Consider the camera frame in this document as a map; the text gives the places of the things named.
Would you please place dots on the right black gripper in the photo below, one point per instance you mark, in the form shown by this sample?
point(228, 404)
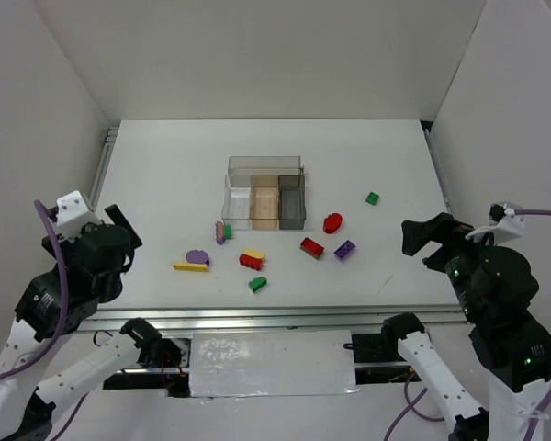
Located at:
point(439, 243)

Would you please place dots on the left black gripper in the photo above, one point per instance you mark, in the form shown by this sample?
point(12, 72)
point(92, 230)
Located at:
point(120, 222)

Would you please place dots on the red rounded lego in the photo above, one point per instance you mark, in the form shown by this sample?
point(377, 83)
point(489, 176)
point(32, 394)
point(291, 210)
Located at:
point(332, 223)

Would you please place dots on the red green lego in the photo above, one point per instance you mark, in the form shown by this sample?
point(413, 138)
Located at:
point(310, 247)

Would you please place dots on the yellow lego brick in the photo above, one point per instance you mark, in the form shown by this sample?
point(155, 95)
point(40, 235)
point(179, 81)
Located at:
point(255, 254)

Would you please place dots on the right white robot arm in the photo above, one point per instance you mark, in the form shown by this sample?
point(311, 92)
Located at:
point(515, 351)

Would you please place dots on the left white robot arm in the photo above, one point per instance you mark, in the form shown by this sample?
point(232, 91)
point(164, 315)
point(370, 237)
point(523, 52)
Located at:
point(45, 319)

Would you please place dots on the small green square lego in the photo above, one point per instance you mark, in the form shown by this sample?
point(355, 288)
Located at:
point(372, 198)

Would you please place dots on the purple rectangular lego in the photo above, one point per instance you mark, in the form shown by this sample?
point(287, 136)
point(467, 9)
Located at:
point(344, 250)

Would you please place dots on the long yellow lego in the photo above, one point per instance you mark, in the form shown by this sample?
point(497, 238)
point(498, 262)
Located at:
point(186, 266)

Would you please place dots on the purple rounded lego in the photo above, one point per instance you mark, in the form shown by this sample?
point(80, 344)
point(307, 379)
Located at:
point(198, 257)

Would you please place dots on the purple tan flower lego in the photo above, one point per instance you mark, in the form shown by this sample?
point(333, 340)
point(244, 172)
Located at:
point(219, 233)

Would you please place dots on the small clear container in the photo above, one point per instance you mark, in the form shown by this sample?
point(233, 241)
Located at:
point(236, 210)

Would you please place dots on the long clear container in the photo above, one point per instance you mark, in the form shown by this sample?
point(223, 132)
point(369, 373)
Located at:
point(242, 168)

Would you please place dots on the tan translucent container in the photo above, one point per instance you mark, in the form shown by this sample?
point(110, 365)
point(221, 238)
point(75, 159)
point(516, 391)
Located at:
point(264, 202)

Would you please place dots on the green rounded lego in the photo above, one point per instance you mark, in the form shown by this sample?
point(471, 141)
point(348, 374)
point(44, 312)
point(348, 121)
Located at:
point(257, 284)

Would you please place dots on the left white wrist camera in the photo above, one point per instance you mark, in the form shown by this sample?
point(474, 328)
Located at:
point(74, 212)

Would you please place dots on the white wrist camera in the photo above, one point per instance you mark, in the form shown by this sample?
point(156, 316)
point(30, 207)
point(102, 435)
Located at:
point(74, 212)
point(506, 223)

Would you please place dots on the left aluminium rail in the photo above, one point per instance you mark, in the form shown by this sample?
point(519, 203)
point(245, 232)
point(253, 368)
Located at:
point(101, 171)

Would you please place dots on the aluminium rail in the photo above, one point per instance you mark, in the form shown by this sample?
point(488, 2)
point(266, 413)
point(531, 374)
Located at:
point(260, 319)
point(101, 171)

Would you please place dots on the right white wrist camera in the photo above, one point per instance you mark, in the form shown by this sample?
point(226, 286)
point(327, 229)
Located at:
point(506, 223)

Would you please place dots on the aluminium front rail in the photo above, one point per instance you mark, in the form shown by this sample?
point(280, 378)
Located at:
point(260, 319)

